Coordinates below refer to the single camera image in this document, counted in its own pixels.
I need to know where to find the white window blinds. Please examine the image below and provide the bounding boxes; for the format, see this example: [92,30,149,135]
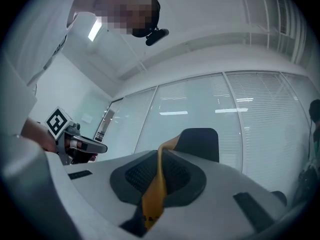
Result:
[159,71,320,192]

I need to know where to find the blue chair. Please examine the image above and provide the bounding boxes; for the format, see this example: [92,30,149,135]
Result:
[174,127,220,163]

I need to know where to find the person's left forearm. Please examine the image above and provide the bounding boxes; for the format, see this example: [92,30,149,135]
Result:
[20,117,57,153]

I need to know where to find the ceiling light panel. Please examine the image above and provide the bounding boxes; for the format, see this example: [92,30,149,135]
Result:
[87,17,103,42]

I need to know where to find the yellow mouse pad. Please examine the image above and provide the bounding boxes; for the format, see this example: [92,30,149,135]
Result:
[140,133,183,232]

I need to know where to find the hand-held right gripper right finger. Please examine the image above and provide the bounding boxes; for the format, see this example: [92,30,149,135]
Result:
[149,148,311,240]

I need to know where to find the person's head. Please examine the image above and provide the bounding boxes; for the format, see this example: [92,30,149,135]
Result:
[92,0,161,39]

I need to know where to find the person's left hand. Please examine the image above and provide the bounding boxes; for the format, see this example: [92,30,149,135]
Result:
[63,137,98,165]

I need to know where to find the person's white shirt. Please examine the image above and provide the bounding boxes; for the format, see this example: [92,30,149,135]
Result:
[0,0,103,141]

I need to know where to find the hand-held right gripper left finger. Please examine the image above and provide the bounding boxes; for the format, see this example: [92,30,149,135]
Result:
[1,138,162,240]

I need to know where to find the black head-mounted camera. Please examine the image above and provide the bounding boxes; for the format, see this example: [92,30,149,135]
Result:
[145,28,170,47]

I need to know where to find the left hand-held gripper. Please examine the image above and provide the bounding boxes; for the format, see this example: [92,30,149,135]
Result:
[44,105,109,165]

